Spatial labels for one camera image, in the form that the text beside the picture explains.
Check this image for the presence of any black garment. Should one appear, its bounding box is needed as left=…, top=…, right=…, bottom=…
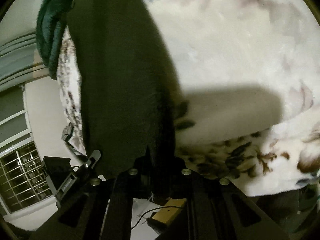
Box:
left=67, top=0, right=180, bottom=178

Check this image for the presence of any window with metal grille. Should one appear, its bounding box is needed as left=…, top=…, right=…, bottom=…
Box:
left=0, top=85, right=52, bottom=215

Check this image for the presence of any grey green curtain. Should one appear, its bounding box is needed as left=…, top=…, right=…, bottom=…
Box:
left=0, top=29, right=48, bottom=93

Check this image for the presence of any dark green folded duvet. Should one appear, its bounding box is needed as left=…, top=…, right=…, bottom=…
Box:
left=36, top=0, right=73, bottom=80

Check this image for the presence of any floral bed blanket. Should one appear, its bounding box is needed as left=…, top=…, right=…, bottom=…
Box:
left=56, top=0, right=320, bottom=197

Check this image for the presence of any black cable on floor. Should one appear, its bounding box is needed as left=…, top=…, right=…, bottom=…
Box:
left=130, top=205, right=183, bottom=230

